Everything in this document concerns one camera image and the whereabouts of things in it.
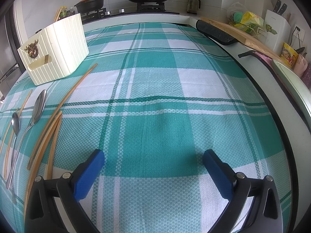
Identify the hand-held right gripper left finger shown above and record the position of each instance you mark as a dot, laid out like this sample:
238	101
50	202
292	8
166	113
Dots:
87	174

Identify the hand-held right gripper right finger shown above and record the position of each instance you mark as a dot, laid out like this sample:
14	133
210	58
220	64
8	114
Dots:
216	172

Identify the large steel spoon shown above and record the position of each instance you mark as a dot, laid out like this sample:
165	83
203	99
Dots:
40	104

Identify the small steel spoon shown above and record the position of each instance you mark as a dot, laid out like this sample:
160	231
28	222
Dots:
15	123

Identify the cream ribbed utensil holder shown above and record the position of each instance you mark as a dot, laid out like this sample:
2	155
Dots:
60	48

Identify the black utensils in cup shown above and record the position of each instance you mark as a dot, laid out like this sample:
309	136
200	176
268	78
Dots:
300	49

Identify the teal plaid tablecloth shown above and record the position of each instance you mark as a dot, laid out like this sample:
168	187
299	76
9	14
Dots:
158	126

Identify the green cutting board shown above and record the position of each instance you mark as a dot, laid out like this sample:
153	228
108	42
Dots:
294	87

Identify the pink cloth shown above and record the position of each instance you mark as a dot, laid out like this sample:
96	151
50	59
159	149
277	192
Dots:
266	57

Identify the purple bottle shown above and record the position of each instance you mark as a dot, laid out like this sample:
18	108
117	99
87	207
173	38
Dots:
308	76

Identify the wooden cutting board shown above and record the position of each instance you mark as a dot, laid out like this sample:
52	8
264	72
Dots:
250	41

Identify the yellow printed cup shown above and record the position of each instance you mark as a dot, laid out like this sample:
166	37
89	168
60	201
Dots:
289	55

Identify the pink cup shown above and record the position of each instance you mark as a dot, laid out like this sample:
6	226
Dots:
301	64

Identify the black cutting board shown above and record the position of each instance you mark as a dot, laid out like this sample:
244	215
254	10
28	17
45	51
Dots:
216	32

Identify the white knife block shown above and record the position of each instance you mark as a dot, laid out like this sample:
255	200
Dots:
277	36

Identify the clear plastic bag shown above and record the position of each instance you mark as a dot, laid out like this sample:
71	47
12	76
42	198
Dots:
250	18

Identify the dark sauce bottle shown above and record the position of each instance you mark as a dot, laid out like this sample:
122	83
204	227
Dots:
72	11

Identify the yellow capped sauce bottle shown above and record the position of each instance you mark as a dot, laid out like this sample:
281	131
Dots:
63	11

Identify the black clay pot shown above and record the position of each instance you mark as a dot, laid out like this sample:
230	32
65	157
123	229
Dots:
90	6

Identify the dark glass pitcher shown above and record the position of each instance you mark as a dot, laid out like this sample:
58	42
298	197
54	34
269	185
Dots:
193	4

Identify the black gas stove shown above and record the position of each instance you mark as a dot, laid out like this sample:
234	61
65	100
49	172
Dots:
126	10

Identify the white wall socket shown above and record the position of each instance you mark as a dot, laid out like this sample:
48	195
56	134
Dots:
300	30

